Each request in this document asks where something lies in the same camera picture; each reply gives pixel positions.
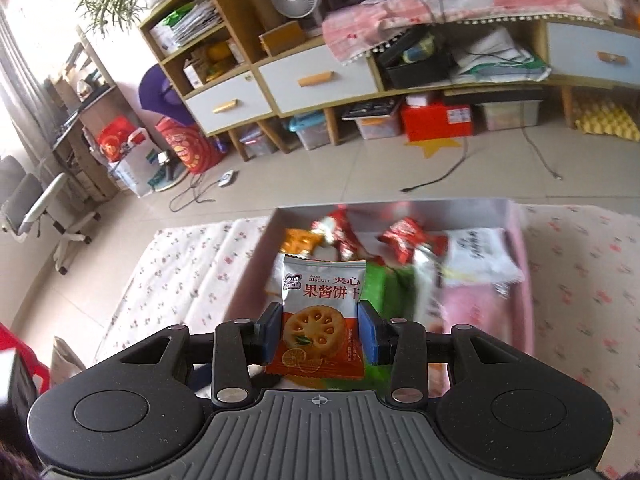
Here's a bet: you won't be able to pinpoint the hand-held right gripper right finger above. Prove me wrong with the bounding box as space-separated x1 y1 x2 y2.
356 300 521 405

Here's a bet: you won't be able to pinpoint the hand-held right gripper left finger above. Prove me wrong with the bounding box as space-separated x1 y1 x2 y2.
120 301 284 407

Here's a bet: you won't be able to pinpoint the orange biscuit packet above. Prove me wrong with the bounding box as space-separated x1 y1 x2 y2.
265 254 369 380
279 228 326 256

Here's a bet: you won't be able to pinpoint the white cardboard box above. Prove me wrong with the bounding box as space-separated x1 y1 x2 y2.
227 199 536 392

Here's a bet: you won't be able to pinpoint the silver green snack packet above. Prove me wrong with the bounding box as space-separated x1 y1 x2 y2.
412 245 449 331

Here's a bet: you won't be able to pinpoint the red snack packet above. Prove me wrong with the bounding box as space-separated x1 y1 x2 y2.
377 217 449 264
310 208 364 261

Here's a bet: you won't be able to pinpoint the pink snack packet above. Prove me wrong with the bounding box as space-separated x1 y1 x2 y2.
440 280 524 381

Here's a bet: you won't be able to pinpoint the white snack packet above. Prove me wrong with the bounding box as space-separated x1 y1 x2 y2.
442 227 526 291

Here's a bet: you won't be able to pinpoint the round fan base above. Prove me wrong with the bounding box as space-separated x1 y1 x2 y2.
150 160 189 194

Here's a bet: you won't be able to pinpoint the small clear storage bin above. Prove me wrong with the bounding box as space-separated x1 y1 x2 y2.
237 127 279 159

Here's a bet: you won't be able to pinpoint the yellow star floor sticker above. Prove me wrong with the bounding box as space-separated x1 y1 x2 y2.
404 136 464 160

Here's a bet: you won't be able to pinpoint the red gold patterned bag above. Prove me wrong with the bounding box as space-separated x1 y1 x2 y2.
155 116 226 175

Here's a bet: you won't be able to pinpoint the blue lid storage bin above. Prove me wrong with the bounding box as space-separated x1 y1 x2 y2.
290 115 331 151

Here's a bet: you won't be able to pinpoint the beige bag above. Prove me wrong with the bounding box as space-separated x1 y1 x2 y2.
52 337 86 386

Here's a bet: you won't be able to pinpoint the white shopping bag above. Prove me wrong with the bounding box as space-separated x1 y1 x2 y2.
107 132 171 199

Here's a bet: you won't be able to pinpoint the red shoebox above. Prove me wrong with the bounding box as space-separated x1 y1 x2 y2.
400 102 474 142

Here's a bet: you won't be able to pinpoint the black flat book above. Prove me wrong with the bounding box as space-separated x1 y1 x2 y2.
341 100 401 122

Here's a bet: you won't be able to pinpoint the white shelf unit drawer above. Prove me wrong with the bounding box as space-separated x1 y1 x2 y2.
186 71 275 136

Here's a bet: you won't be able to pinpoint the red gift bag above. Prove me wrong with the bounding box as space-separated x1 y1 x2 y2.
96 116 146 161

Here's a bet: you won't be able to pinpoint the red plastic stool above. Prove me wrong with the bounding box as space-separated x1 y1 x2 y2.
0 324 51 386

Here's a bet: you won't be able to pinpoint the wide white cabinet drawer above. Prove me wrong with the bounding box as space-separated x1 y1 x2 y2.
257 42 380 115

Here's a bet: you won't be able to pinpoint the long clear storage bin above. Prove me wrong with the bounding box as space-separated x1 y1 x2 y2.
472 100 544 132

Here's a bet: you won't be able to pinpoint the purple round board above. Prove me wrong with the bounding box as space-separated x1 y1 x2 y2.
139 65 196 129

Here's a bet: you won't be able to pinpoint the black open case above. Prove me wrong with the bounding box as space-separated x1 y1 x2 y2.
374 27 459 90

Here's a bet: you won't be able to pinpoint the grey office chair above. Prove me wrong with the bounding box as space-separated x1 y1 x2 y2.
0 155 101 276

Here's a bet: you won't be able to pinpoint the small white carton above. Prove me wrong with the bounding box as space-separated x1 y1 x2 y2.
182 59 206 89

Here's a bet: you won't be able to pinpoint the cluttered wooden desk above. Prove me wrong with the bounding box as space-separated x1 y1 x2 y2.
47 25 131 201

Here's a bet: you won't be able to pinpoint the small wooden box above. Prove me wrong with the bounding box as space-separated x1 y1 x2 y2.
259 20 307 57

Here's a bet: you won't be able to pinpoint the white folded bags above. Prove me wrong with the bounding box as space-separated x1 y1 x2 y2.
450 27 554 84

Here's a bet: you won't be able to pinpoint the stack of papers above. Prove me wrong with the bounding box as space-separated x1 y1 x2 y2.
150 2 226 56

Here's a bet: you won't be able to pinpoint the yellow egg tray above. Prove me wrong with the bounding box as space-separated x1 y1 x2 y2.
570 95 640 142

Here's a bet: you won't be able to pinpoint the tall wooden shelf unit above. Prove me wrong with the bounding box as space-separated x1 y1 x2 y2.
139 0 281 161

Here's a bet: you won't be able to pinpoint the pink printed cloth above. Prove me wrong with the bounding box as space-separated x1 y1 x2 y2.
322 0 609 64

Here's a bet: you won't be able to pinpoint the grey curtain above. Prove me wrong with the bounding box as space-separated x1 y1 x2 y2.
0 10 56 181

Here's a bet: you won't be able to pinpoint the low wooden cabinet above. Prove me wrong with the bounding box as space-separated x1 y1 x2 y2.
252 15 640 156

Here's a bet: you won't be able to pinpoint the pale blue cabinet drawer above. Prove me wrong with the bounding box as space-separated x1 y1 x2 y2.
546 21 640 81

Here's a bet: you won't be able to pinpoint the black cable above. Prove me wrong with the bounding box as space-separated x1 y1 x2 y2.
520 105 564 180
400 135 469 194

